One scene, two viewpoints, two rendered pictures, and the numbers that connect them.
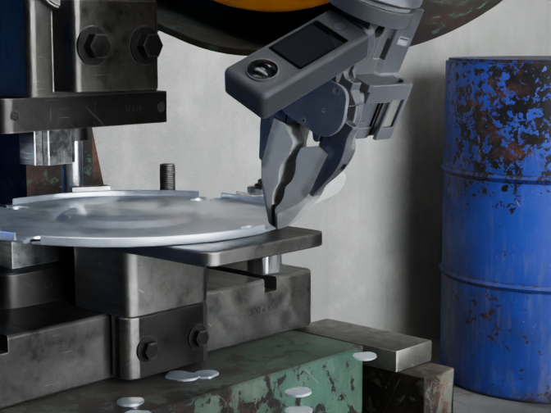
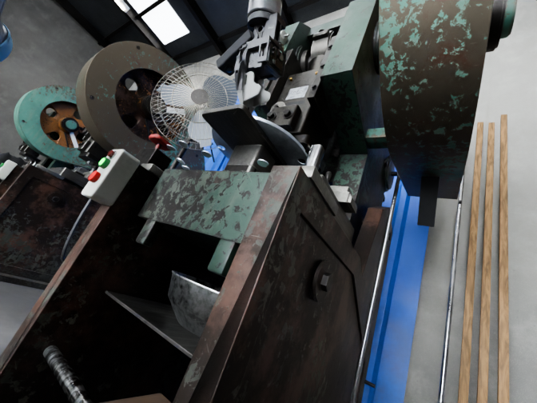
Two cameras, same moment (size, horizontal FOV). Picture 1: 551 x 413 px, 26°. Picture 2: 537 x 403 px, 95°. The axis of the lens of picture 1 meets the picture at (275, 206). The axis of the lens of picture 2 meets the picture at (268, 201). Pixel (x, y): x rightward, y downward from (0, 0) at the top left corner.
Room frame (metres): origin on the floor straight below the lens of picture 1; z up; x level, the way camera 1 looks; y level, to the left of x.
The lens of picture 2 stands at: (1.09, -0.49, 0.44)
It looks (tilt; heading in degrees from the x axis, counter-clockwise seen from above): 20 degrees up; 86
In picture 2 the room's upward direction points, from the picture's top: 22 degrees clockwise
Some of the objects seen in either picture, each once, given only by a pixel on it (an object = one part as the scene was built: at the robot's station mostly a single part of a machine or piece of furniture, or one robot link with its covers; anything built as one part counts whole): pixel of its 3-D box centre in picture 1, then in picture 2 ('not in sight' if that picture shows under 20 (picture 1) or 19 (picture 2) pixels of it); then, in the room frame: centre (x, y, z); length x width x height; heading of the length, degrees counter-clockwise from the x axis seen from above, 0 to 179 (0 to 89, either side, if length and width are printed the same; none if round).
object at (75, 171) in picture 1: (72, 168); not in sight; (1.25, 0.21, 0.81); 0.02 x 0.02 x 0.14
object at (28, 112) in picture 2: not in sight; (61, 173); (-1.22, 2.81, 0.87); 1.53 x 0.99 x 1.74; 50
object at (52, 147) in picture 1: (49, 144); not in sight; (1.14, 0.22, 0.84); 0.05 x 0.03 x 0.04; 137
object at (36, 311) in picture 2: not in sight; (208, 269); (1.05, 0.51, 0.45); 0.92 x 0.12 x 0.90; 47
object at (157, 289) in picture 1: (167, 295); (240, 161); (1.03, 0.09, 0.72); 0.25 x 0.14 x 0.14; 47
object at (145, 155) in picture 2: not in sight; (141, 177); (0.76, 0.27, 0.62); 0.10 x 0.06 x 0.20; 137
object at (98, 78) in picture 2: not in sight; (133, 185); (0.12, 1.66, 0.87); 1.53 x 0.99 x 1.74; 45
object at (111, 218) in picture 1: (129, 215); (259, 153); (1.06, 0.13, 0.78); 0.29 x 0.29 x 0.01
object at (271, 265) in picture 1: (264, 225); (313, 161); (1.19, 0.01, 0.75); 0.03 x 0.03 x 0.10; 47
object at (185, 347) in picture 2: not in sight; (218, 335); (1.16, 0.23, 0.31); 0.43 x 0.42 x 0.01; 137
